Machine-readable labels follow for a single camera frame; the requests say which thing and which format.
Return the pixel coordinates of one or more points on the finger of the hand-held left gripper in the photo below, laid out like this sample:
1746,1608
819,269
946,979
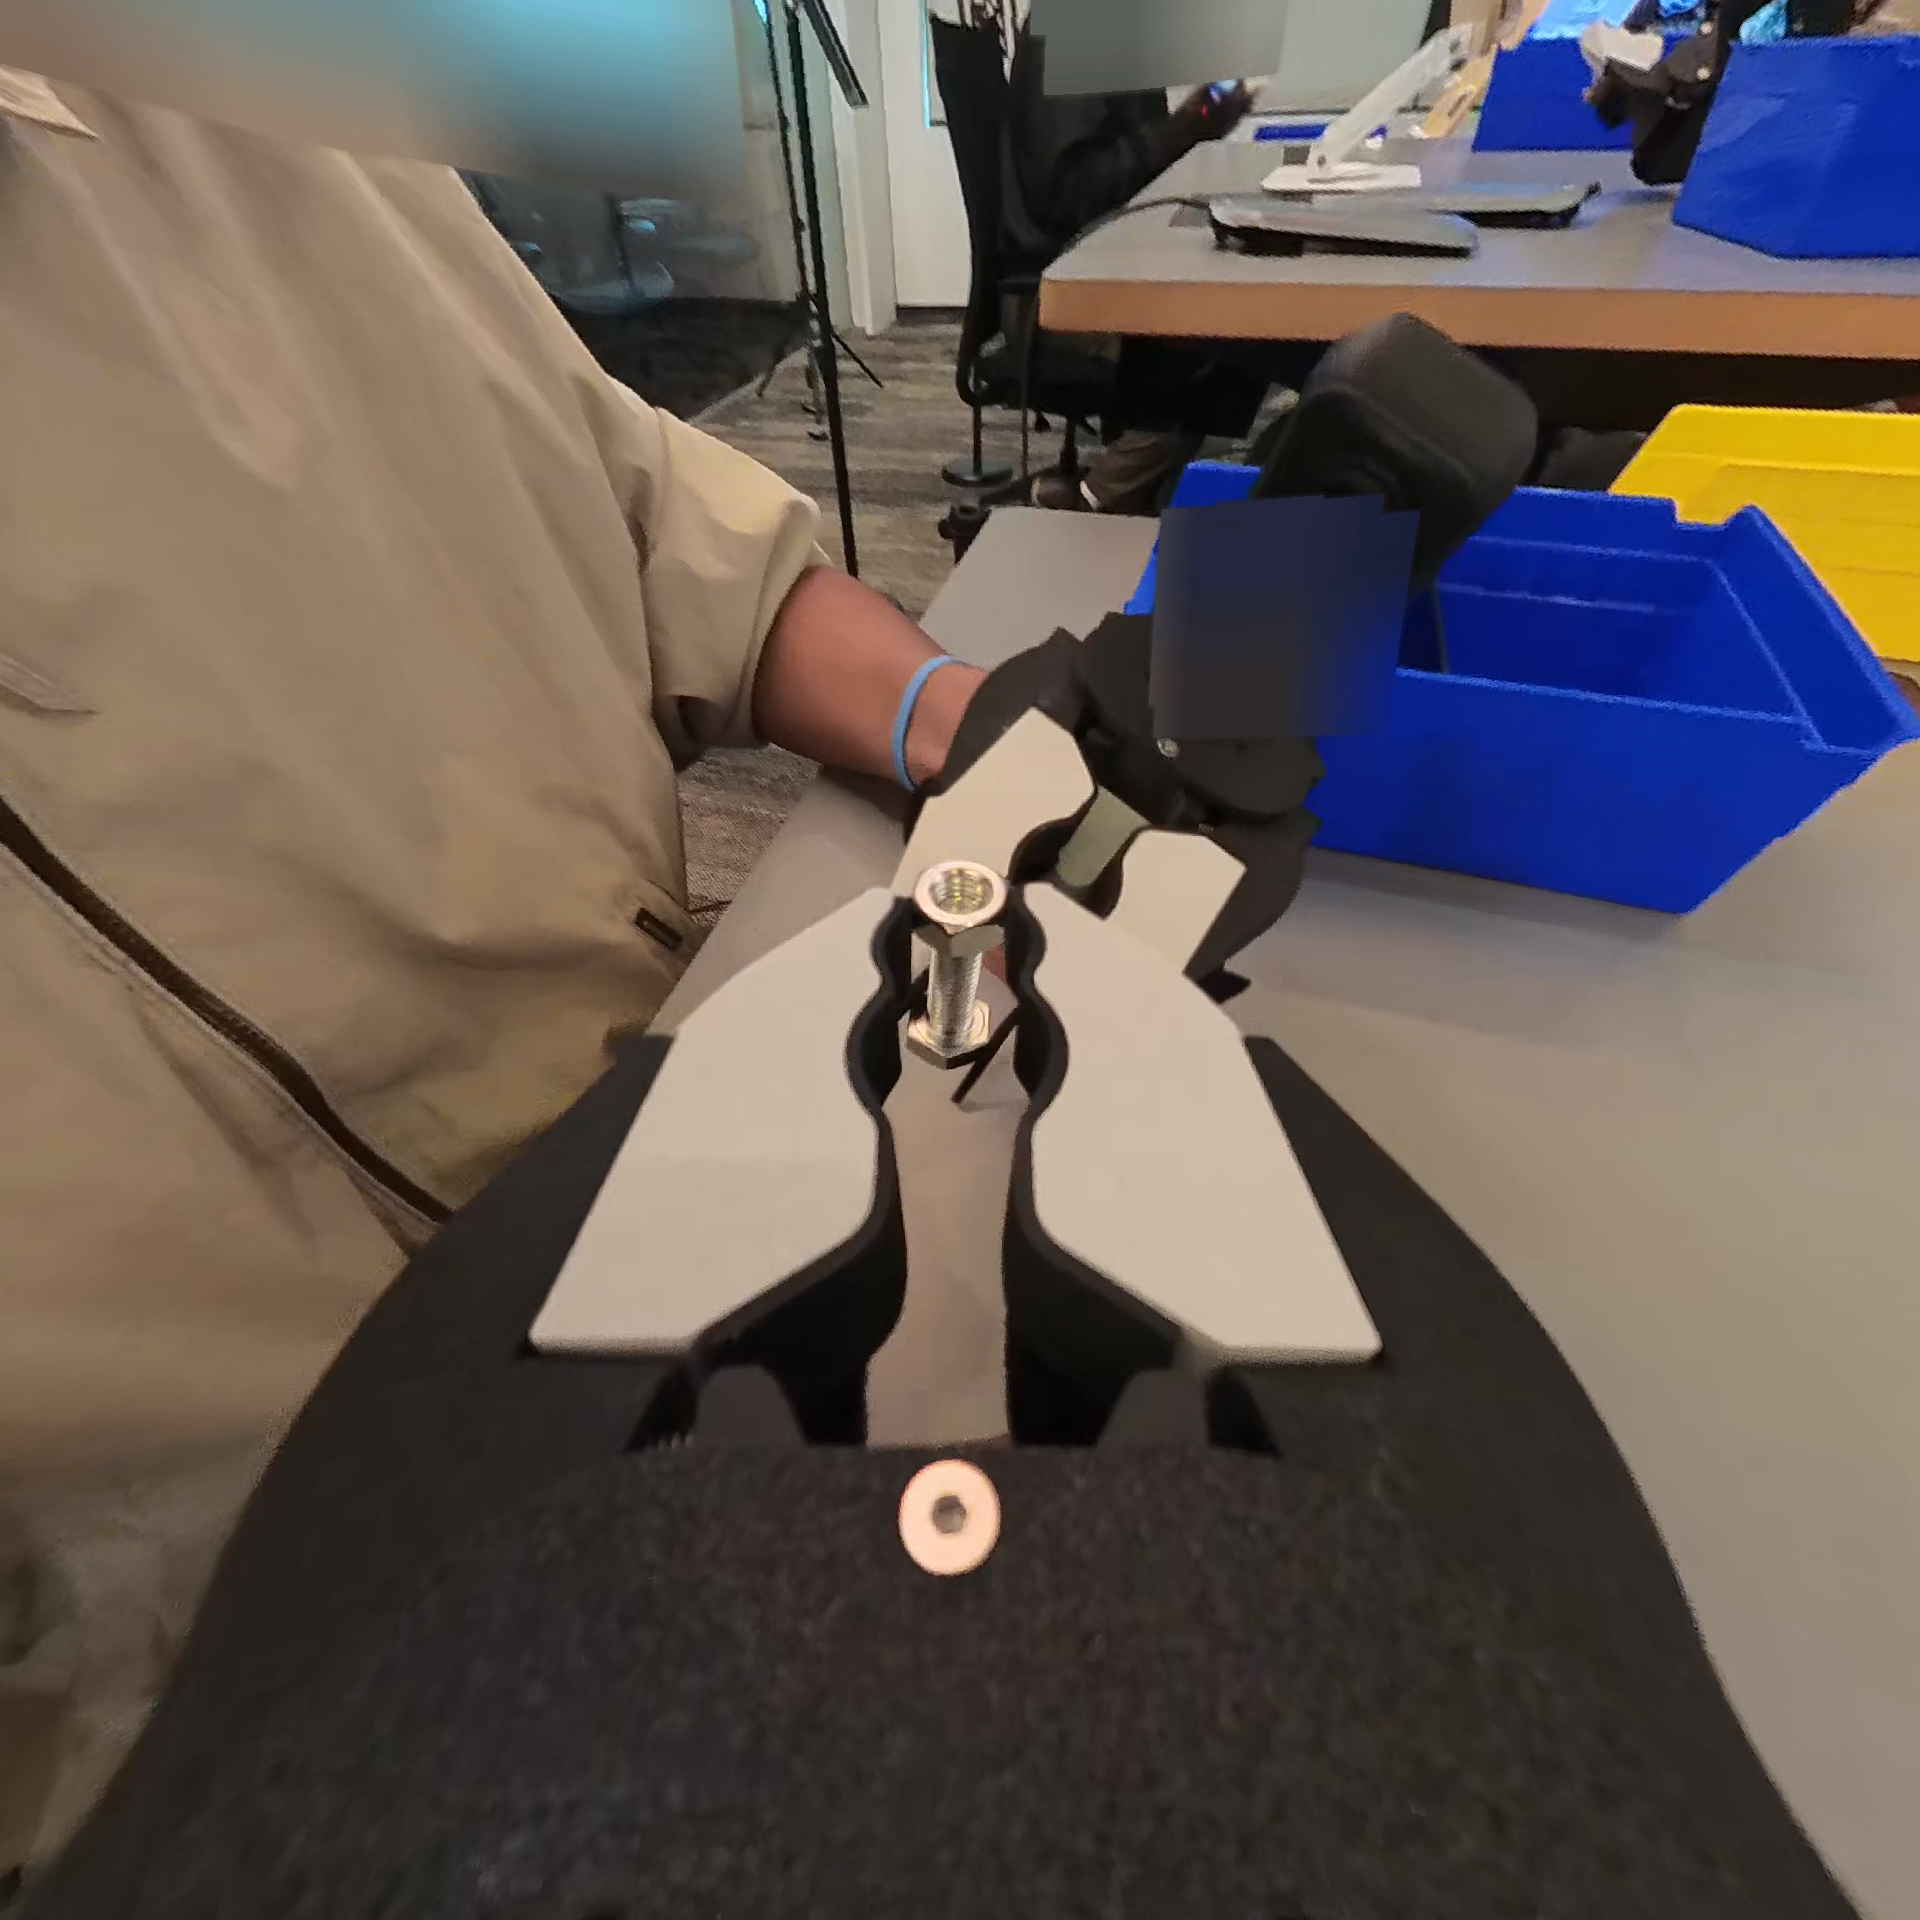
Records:
1179,902
997,795

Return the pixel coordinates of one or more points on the wooden-edged table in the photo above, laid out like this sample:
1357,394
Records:
1350,315

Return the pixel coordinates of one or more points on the yellow plastic bin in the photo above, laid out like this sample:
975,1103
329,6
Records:
1801,480

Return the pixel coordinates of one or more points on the blue plastic bin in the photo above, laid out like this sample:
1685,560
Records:
1500,839

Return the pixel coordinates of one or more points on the steel hex bolt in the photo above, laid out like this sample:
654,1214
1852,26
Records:
955,998

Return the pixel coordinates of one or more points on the black office chair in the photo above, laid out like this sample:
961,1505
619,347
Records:
975,225

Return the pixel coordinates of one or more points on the blue wristband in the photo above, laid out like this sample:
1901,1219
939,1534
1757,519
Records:
902,734

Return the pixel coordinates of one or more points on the steel hex nut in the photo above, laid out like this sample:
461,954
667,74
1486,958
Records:
955,945

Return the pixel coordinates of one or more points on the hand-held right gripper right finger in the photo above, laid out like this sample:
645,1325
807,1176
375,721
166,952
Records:
1186,1171

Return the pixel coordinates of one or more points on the black bin divider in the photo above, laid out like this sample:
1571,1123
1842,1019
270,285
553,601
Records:
1441,630

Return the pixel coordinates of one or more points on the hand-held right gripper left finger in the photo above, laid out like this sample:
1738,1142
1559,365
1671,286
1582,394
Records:
705,1171

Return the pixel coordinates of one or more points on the studio light on tripod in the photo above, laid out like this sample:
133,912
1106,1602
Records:
833,54

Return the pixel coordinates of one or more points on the small blue bin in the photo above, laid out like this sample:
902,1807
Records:
1531,99

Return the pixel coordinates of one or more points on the wooden board document stand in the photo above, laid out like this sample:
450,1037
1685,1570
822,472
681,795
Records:
1335,176

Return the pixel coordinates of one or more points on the person's left forearm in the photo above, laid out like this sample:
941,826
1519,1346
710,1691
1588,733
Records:
839,690

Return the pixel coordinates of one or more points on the grey closed laptop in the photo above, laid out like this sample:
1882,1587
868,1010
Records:
1350,230

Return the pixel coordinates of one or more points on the meeting room chairs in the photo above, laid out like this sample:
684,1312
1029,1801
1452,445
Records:
630,248

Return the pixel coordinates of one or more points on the long blue bin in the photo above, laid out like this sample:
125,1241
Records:
1801,149

